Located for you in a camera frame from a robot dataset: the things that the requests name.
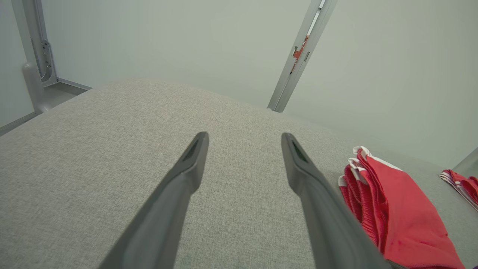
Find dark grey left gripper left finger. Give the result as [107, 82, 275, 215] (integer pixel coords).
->
[99, 131, 210, 269]

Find grey metal frame post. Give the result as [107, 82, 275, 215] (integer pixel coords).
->
[267, 0, 339, 113]
[10, 0, 59, 114]

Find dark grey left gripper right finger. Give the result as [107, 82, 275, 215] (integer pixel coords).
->
[280, 132, 392, 269]

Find red shorts with white stripe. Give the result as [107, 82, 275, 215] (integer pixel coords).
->
[338, 145, 466, 269]

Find red Bulls 23 jersey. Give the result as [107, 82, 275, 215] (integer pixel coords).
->
[439, 169, 478, 212]

